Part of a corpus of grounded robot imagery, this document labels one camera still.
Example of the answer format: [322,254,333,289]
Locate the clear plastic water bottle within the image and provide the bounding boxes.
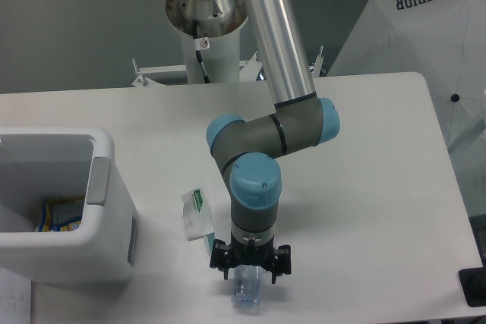
[232,265,264,308]

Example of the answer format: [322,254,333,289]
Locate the white green plastic package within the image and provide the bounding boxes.
[181,187,215,257]

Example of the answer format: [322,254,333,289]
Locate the white superior umbrella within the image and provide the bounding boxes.
[327,0,486,203]

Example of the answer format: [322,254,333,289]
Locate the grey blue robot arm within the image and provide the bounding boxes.
[177,0,340,277]

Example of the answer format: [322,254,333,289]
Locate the white plastic trash can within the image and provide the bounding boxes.
[1,127,138,285]

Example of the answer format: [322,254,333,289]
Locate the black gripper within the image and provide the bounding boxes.
[210,236,292,285]

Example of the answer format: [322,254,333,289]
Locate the white metal base frame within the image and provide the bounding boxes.
[131,45,328,87]

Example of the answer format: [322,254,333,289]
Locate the black device at edge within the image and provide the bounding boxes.
[458,267,485,307]

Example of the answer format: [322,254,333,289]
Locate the yellow blue snack wrapper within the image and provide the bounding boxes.
[33,197,84,232]

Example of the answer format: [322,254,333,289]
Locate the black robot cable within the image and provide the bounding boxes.
[191,19,211,84]

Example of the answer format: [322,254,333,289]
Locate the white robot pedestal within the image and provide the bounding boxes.
[180,30,240,84]

